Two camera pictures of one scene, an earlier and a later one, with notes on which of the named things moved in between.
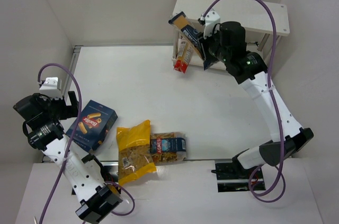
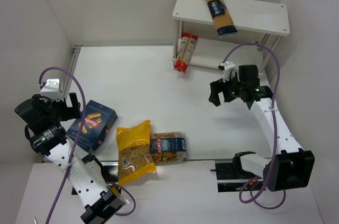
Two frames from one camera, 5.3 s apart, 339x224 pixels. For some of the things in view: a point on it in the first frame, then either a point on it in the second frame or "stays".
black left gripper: (64, 107) stays
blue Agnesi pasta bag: (168, 146) stays
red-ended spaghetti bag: (184, 54) stays
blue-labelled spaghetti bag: (179, 21) -> (219, 12)
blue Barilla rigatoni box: (96, 122) stays
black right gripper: (204, 48) -> (225, 90)
